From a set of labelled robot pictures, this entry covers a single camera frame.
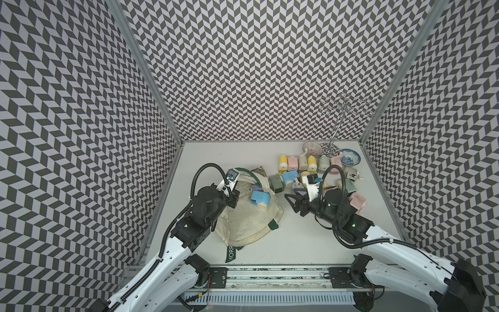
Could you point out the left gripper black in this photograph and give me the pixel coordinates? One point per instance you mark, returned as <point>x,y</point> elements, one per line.
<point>213,185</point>

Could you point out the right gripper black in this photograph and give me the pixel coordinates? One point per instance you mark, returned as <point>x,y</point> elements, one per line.
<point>303,201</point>

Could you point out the blue round pencil sharpener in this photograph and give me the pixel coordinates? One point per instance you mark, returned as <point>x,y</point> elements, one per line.
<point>290,177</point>

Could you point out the yellow round pencil sharpener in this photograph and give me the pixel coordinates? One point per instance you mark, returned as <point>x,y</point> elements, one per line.
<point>312,164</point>

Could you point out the cream canvas tote bag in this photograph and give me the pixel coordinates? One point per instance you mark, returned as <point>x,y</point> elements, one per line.
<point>248,223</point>

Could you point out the white cartoon pencil sharpener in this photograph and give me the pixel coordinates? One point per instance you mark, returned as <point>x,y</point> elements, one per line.
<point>302,163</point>

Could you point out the pink rounded pencil sharpener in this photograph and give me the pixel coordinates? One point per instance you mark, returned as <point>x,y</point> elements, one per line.
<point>293,164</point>

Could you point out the purple small pencil sharpener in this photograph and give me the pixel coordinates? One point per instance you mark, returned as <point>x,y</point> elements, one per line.
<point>256,188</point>

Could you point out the yellow block pencil sharpener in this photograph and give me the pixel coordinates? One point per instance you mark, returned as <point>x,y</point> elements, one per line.
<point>283,164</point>

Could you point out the mint green pencil sharpener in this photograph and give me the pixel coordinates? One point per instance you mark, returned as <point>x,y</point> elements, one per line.
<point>323,163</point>

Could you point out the green block pencil sharpener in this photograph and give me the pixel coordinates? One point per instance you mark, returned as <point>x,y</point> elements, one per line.
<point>350,187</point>

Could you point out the pink block pencil sharpener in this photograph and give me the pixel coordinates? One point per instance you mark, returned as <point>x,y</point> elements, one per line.
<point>336,161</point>

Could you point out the small pink sharpener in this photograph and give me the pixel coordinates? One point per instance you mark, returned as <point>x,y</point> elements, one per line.
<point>358,202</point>

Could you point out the white grey pencil sharpener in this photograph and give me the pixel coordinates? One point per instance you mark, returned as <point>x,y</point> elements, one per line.
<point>353,174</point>

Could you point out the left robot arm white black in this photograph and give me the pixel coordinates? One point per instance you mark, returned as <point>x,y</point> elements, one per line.
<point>176,267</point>

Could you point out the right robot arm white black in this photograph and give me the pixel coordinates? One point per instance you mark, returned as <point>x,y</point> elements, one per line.
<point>382,260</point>

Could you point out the pink ribbed bowl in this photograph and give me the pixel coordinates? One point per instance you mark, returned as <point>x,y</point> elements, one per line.
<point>312,149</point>

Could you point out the blue white patterned bowl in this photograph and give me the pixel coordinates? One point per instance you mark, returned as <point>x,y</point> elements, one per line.
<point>349,157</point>

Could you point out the silver jewelry tree stand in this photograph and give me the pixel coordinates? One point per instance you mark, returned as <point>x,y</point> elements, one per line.
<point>346,106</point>

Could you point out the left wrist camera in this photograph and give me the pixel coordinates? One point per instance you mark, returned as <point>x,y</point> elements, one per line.
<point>232,177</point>

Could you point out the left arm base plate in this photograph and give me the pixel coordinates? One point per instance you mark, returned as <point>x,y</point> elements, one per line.
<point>217,278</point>

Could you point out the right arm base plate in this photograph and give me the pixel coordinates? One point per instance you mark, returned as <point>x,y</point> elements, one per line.
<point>340,277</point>

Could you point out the aluminium mounting rail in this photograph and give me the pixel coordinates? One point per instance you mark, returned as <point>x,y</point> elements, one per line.
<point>315,278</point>

